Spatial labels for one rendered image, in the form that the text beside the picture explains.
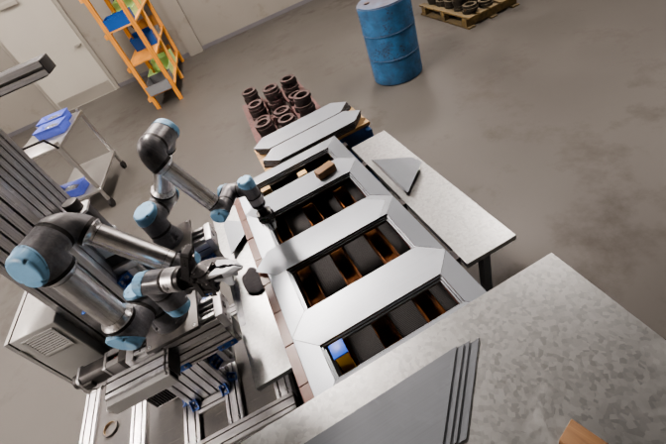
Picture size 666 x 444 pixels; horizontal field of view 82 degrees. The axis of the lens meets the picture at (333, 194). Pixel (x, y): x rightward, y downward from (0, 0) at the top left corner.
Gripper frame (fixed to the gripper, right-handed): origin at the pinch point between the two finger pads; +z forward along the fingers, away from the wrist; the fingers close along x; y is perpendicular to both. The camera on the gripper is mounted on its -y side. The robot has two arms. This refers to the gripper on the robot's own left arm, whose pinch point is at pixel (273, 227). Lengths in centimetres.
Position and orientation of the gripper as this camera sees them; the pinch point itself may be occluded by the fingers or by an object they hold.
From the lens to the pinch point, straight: 205.8
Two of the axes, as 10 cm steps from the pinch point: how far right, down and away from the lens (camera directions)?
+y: 3.8, 5.1, -7.7
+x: 8.7, -4.7, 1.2
